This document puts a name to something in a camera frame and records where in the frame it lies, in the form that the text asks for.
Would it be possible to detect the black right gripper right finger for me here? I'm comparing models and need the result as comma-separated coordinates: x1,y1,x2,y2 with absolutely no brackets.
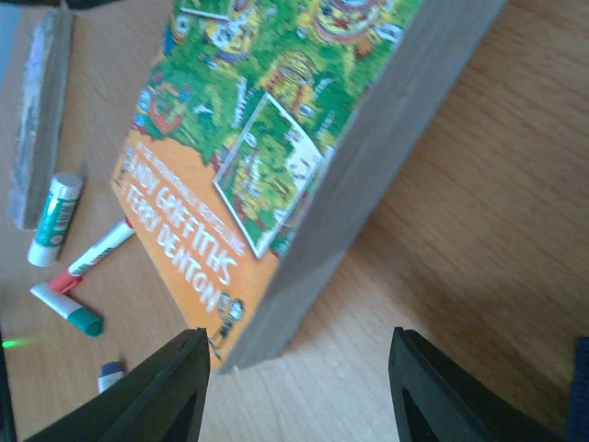
388,327,563,441

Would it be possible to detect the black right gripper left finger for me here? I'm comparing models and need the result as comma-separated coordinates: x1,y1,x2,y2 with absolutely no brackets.
29,328,211,441

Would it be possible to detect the navy blue student backpack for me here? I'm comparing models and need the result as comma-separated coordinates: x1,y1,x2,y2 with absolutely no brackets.
565,336,588,442

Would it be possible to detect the orange green paperback book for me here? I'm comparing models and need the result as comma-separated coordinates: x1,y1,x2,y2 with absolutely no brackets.
112,1,503,373

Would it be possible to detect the purple capped white marker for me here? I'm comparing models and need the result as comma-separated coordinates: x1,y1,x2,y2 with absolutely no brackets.
98,361,125,394

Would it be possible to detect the green capped white marker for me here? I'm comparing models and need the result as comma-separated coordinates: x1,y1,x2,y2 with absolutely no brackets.
30,283,104,337

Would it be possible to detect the red capped white marker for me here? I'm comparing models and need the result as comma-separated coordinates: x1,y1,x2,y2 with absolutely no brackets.
49,218,135,294

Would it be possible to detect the green white glue stick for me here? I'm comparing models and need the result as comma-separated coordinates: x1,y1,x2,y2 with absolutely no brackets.
27,172,84,267

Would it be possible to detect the pink illustrated paperback book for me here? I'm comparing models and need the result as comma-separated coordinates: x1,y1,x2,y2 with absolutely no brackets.
7,6,75,230

